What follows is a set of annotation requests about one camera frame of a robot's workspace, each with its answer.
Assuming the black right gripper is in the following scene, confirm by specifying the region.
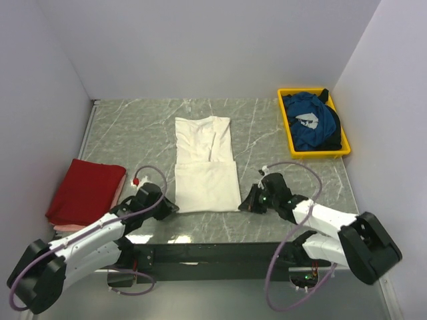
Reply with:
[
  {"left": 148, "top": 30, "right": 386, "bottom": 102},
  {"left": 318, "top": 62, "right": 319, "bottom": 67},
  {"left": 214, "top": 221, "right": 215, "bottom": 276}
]
[{"left": 239, "top": 184, "right": 279, "bottom": 215}]

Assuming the white t-shirt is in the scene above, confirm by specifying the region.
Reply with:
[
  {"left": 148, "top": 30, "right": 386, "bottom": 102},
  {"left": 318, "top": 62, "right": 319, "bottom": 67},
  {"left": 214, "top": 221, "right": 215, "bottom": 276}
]
[{"left": 175, "top": 116, "right": 242, "bottom": 213}]

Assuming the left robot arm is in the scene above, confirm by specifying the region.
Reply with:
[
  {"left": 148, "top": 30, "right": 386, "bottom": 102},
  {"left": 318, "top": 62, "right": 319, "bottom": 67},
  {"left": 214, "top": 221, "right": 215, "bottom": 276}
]
[{"left": 7, "top": 183, "right": 179, "bottom": 315}]

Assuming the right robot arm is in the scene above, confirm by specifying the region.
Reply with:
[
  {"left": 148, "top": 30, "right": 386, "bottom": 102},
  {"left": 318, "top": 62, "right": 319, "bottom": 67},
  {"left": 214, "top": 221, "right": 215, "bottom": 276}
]
[{"left": 238, "top": 173, "right": 403, "bottom": 285}]

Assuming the red folded t-shirt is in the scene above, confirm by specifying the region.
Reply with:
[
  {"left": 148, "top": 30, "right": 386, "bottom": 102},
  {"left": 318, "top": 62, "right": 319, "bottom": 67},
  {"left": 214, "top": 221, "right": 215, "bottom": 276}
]
[{"left": 45, "top": 159, "right": 127, "bottom": 227}]

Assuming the blue t-shirt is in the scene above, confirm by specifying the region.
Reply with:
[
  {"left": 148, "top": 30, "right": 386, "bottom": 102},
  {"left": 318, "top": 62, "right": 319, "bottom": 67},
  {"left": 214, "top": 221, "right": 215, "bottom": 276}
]
[{"left": 282, "top": 91, "right": 338, "bottom": 151}]

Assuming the yellow plastic bin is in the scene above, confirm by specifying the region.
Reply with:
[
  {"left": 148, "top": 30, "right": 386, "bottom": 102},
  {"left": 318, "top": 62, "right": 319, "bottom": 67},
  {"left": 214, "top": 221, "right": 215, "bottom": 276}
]
[{"left": 277, "top": 87, "right": 351, "bottom": 159}]

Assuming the black base beam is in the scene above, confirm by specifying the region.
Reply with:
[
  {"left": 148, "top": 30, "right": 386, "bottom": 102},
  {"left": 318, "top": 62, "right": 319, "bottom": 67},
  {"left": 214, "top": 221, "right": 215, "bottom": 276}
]
[{"left": 113, "top": 242, "right": 278, "bottom": 281}]

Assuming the pink folded t-shirt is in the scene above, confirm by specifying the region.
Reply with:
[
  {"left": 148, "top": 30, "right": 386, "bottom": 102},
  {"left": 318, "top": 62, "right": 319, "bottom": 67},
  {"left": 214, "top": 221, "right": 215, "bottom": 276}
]
[{"left": 52, "top": 175, "right": 127, "bottom": 232}]

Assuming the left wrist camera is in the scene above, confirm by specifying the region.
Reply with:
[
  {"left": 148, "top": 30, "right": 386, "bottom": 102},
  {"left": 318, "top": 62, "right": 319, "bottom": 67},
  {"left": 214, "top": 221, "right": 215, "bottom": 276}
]
[{"left": 131, "top": 176, "right": 151, "bottom": 189}]

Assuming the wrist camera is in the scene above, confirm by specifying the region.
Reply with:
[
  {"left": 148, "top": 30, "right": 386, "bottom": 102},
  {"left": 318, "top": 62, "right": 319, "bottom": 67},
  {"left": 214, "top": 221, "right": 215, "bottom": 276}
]
[
  {"left": 258, "top": 165, "right": 270, "bottom": 176},
  {"left": 131, "top": 176, "right": 151, "bottom": 189}
]

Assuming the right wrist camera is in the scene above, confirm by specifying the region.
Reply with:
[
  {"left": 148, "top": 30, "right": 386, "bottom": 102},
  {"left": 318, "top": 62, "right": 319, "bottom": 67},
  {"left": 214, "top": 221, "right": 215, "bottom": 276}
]
[{"left": 258, "top": 165, "right": 270, "bottom": 176}]

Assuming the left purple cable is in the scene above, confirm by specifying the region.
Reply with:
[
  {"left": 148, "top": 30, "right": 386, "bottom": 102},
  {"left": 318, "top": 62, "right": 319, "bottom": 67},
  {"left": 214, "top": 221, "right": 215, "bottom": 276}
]
[{"left": 8, "top": 165, "right": 167, "bottom": 312}]

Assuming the purple cable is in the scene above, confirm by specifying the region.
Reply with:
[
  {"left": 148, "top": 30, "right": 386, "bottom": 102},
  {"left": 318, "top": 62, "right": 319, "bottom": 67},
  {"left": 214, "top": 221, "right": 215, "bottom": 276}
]
[
  {"left": 8, "top": 165, "right": 167, "bottom": 312},
  {"left": 258, "top": 161, "right": 338, "bottom": 311}
]

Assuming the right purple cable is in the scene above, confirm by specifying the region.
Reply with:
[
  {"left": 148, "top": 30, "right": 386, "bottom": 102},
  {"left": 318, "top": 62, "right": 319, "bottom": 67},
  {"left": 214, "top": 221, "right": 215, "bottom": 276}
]
[{"left": 258, "top": 161, "right": 338, "bottom": 311}]

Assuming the aluminium frame rail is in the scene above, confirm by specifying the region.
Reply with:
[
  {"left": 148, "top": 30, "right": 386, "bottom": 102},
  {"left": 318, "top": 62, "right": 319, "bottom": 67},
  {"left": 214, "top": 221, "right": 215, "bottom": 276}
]
[{"left": 19, "top": 268, "right": 403, "bottom": 319}]

